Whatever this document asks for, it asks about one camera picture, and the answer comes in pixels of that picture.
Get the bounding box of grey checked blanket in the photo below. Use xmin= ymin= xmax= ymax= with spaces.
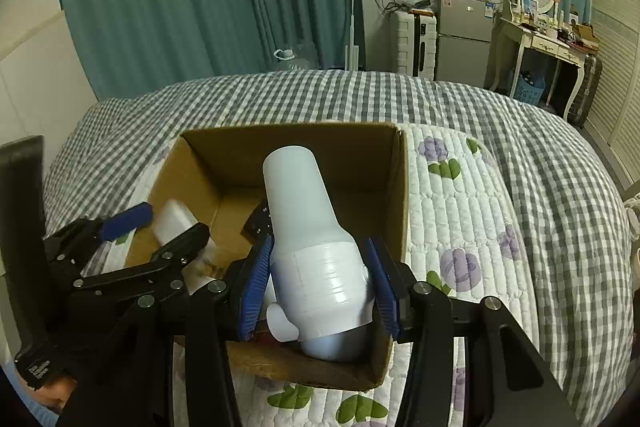
xmin=42 ymin=69 xmax=636 ymax=427

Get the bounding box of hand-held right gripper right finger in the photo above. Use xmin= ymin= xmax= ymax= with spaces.
xmin=364 ymin=236 xmax=581 ymax=427

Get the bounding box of person's left hand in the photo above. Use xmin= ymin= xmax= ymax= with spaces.
xmin=30 ymin=379 xmax=78 ymax=413

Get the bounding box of blue plastic basket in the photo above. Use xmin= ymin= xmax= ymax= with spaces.
xmin=515 ymin=69 xmax=546 ymax=104

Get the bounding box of cardboard box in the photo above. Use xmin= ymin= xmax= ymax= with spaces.
xmin=122 ymin=122 xmax=408 ymax=392

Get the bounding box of white standing pole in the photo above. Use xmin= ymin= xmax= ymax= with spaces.
xmin=344 ymin=0 xmax=364 ymax=70

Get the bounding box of white bottle with red label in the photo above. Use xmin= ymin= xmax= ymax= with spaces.
xmin=152 ymin=198 xmax=221 ymax=268

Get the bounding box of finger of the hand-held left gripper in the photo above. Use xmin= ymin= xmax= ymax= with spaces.
xmin=42 ymin=202 xmax=154 ymax=265
xmin=72 ymin=223 xmax=211 ymax=304

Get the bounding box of brown box on table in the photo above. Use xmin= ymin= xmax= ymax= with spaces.
xmin=572 ymin=23 xmax=600 ymax=46

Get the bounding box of white suitcase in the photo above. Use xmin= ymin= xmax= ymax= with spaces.
xmin=391 ymin=9 xmax=438 ymax=80

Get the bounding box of dark suitcase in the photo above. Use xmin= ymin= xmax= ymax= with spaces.
xmin=570 ymin=54 xmax=604 ymax=128

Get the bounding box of white louvred wardrobe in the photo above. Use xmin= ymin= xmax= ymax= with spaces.
xmin=582 ymin=0 xmax=640 ymax=182

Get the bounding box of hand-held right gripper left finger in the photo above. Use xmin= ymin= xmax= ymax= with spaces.
xmin=60 ymin=234 xmax=275 ymax=427

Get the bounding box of large white bottle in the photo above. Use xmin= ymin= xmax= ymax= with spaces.
xmin=262 ymin=146 xmax=373 ymax=362

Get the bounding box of wide green curtain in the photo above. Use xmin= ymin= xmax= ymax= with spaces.
xmin=54 ymin=0 xmax=251 ymax=100

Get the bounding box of clear water jug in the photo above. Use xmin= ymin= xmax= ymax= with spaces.
xmin=274 ymin=43 xmax=321 ymax=72

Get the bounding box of small silver fridge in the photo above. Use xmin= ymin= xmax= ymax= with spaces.
xmin=432 ymin=0 xmax=496 ymax=82

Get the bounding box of quilted floral mat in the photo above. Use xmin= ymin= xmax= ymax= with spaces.
xmin=80 ymin=122 xmax=566 ymax=427

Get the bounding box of white dressing table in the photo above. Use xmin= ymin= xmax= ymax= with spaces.
xmin=487 ymin=2 xmax=597 ymax=120

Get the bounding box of black device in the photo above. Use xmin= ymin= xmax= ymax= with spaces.
xmin=241 ymin=201 xmax=274 ymax=248

